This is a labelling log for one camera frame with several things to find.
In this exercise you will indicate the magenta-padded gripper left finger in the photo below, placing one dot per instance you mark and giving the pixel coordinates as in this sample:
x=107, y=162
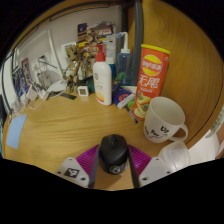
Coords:
x=71, y=171

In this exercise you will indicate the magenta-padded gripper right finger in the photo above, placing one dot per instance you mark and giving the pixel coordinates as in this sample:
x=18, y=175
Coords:
x=153, y=170

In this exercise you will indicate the black computer mouse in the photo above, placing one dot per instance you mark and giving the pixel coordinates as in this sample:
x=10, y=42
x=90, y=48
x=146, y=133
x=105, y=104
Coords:
x=114, y=151

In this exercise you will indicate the light blue mouse pad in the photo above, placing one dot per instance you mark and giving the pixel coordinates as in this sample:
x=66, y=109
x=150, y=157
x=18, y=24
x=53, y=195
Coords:
x=16, y=131

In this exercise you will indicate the clear plastic container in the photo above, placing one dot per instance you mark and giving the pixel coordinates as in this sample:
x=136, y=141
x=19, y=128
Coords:
x=173, y=155

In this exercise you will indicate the white mug with black print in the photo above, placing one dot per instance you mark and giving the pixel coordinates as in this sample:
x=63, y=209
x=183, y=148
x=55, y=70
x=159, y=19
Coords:
x=163, y=120

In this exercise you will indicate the dark pen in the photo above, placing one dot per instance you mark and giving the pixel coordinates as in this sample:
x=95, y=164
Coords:
x=132, y=115

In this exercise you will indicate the blue snack packet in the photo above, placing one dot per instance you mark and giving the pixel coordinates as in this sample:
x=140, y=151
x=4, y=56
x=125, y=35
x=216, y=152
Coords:
x=120, y=96

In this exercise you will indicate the small white desk thermometer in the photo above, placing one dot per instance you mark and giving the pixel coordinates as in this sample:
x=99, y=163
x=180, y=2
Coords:
x=83, y=91

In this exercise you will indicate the orange-red chips can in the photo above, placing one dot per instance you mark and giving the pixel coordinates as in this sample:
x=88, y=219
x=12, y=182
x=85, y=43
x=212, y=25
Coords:
x=151, y=80

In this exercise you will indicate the white pump bottle, red top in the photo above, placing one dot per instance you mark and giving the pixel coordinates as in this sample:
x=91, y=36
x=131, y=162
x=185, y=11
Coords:
x=102, y=83

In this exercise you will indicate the gold robot figure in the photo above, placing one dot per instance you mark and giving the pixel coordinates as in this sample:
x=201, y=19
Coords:
x=74, y=66

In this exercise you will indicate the blue squeeze wash bottle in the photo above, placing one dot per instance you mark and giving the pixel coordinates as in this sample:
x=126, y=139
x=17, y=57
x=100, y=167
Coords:
x=125, y=68

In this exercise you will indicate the colourful picture card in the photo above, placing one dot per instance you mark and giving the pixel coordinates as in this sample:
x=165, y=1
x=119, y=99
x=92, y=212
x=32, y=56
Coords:
x=96, y=31

